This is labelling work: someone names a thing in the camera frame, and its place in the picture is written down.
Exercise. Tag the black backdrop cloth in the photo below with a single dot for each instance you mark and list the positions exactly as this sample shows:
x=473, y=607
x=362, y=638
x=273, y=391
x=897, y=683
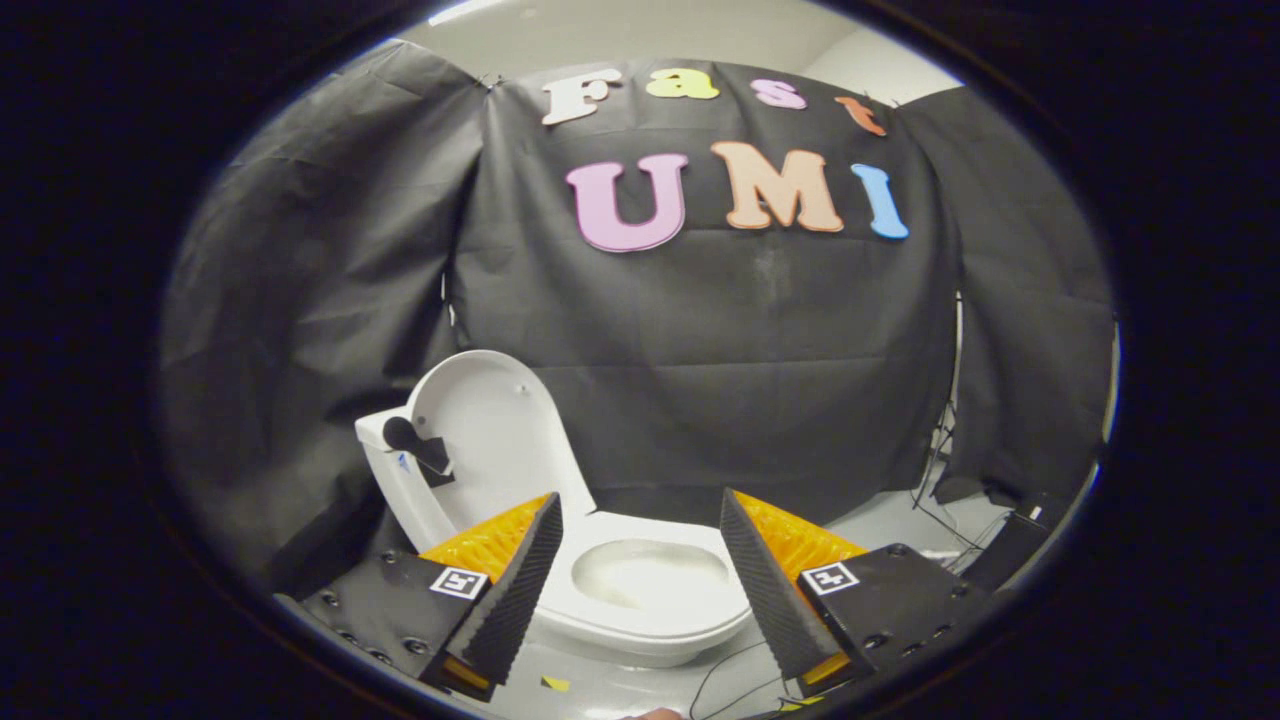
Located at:
x=700, y=330

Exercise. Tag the black box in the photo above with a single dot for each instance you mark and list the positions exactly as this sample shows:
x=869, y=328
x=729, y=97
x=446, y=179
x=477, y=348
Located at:
x=1005, y=550

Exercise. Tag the thin backdrop stand pole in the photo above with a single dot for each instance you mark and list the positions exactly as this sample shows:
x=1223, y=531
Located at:
x=947, y=430

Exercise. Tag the white toilet bowl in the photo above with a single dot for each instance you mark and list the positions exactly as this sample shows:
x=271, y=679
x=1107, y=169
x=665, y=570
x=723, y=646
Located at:
x=650, y=575

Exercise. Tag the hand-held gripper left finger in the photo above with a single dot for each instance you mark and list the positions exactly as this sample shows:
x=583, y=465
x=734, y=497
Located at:
x=520, y=590

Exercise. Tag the white toilet lid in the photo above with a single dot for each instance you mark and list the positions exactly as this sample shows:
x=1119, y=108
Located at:
x=500, y=430

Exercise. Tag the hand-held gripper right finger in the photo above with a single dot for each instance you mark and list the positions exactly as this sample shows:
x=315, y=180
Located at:
x=765, y=590

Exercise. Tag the small yellow tape piece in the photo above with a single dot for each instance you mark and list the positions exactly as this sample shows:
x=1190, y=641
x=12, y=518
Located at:
x=555, y=684

